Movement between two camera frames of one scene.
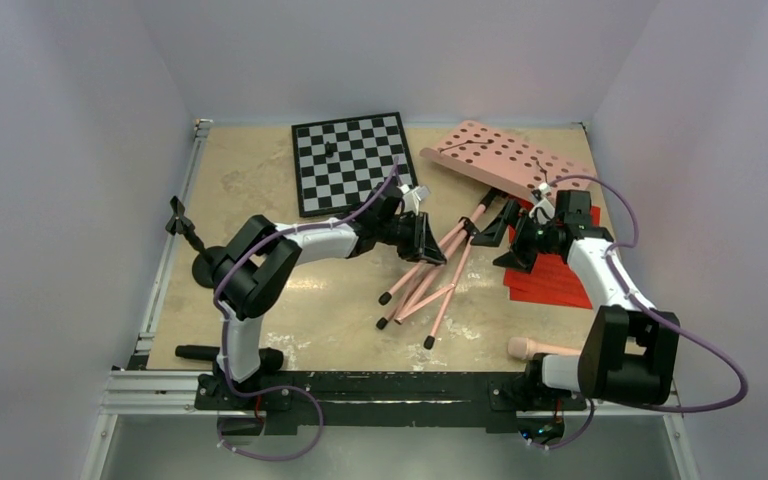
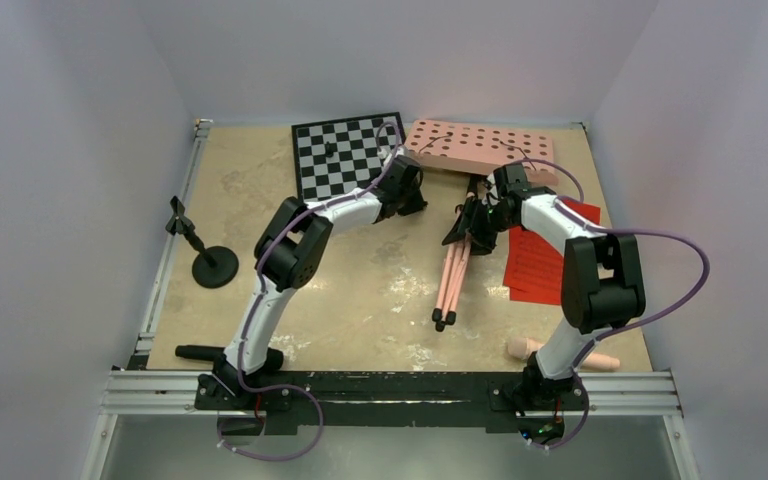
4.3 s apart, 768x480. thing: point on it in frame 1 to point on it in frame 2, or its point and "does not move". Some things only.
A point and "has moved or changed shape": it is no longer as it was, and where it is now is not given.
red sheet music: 550,282 does not move
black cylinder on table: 271,358 does not move
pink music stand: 493,162 has moved or changed shape
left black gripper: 427,247 to 417,205
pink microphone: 523,348 does not move
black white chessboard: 347,161 does not move
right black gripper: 517,257 to 480,242
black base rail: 334,399 does not move
